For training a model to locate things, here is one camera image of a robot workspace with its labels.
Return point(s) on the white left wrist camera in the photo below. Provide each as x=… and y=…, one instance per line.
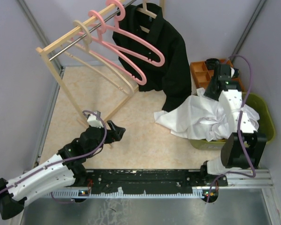
x=93, y=121

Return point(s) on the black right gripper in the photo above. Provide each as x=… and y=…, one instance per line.
x=208, y=93

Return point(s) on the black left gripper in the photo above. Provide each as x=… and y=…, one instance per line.
x=115, y=134

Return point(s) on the green plastic laundry basket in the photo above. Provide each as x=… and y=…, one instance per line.
x=266, y=125

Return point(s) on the green patterned rolled sock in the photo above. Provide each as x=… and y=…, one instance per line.
x=234, y=72

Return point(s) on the wooden clothes rack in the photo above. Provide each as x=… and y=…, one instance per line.
x=76, y=36

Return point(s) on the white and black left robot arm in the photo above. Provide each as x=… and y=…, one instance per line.
x=63, y=169

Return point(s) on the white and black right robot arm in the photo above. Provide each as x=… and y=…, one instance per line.
x=244, y=147

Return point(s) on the white collared shirt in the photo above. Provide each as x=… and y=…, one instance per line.
x=200, y=117

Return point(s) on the beige wooden hanger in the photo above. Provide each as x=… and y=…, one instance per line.
x=109, y=64

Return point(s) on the dark rolled sock top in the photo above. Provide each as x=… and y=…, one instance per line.
x=211, y=63

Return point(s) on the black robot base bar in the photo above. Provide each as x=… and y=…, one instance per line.
x=151, y=182

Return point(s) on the pink plastic hanger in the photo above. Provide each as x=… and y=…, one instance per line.
x=99, y=39

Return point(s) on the orange compartment tray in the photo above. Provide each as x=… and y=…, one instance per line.
x=200, y=75

